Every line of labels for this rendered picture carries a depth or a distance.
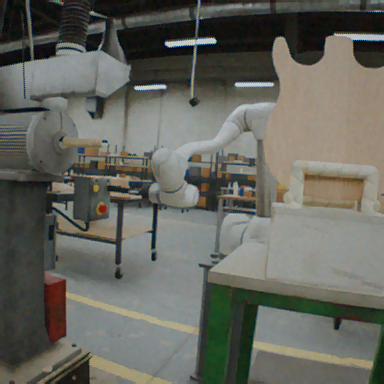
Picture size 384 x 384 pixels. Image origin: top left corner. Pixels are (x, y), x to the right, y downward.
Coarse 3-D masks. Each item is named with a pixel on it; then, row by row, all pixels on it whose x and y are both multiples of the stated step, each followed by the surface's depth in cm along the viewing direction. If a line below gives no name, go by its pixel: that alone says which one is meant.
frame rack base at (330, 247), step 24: (288, 216) 71; (312, 216) 69; (336, 216) 68; (360, 216) 66; (288, 240) 71; (312, 240) 69; (336, 240) 68; (360, 240) 66; (288, 264) 71; (312, 264) 70; (336, 264) 68; (360, 264) 66; (360, 288) 66
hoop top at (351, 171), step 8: (296, 160) 72; (304, 168) 71; (312, 168) 70; (320, 168) 70; (328, 168) 69; (336, 168) 68; (344, 168) 68; (352, 168) 67; (360, 168) 67; (368, 168) 67; (376, 168) 66; (328, 176) 70; (336, 176) 70; (344, 176) 69; (352, 176) 68; (360, 176) 67; (368, 176) 67
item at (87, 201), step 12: (84, 180) 138; (84, 192) 138; (96, 192) 141; (108, 192) 150; (84, 204) 139; (96, 204) 142; (108, 204) 151; (84, 216) 139; (96, 216) 143; (108, 216) 151; (84, 228) 144
